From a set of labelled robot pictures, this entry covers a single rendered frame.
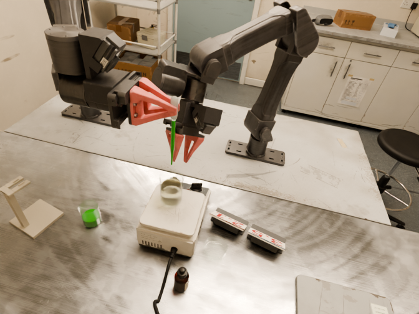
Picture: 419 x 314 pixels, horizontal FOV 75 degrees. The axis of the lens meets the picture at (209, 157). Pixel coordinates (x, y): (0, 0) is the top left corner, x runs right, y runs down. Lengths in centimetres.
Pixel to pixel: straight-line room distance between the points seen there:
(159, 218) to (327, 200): 50
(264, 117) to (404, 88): 246
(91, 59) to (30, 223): 43
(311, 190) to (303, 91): 219
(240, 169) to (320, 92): 224
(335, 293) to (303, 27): 59
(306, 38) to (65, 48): 52
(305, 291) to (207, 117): 42
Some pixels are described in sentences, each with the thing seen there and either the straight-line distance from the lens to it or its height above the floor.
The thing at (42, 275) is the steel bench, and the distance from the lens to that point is 68.
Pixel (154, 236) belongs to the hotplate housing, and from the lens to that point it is 61.
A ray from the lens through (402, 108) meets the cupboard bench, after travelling 328.
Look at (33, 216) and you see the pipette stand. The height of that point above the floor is 91.
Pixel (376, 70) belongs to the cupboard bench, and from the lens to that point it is 302.
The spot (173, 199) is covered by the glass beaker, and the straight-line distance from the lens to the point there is 59.
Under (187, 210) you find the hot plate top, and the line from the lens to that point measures 61.
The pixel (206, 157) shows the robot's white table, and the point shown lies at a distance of 88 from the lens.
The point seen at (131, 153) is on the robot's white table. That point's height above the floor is 90.
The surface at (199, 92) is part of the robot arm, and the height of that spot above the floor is 117.
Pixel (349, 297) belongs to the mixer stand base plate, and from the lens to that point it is 71.
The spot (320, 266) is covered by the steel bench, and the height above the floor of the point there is 90.
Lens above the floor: 147
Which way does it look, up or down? 40 degrees down
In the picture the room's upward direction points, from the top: 8 degrees clockwise
